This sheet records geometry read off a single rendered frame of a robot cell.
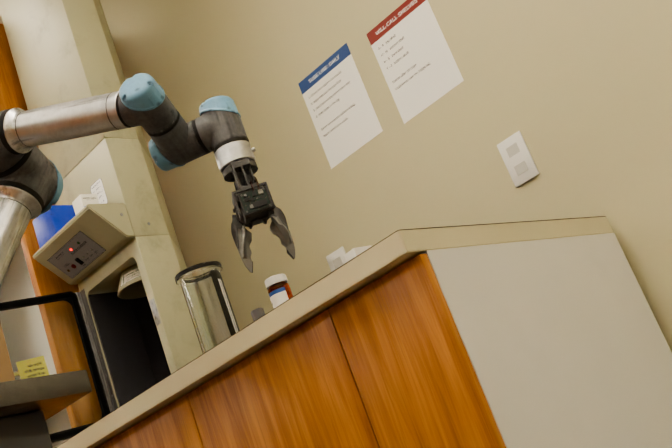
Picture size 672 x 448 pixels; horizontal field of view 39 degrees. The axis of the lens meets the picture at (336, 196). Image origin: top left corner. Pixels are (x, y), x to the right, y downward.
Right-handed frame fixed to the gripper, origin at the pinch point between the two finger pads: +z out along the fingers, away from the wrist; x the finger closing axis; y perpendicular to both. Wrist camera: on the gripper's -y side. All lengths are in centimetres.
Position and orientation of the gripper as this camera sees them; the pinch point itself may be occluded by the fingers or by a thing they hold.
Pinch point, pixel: (271, 262)
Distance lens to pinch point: 186.9
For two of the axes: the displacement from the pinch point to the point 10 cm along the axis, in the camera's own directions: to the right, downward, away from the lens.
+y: 0.8, -3.5, -9.3
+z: 3.4, 8.9, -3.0
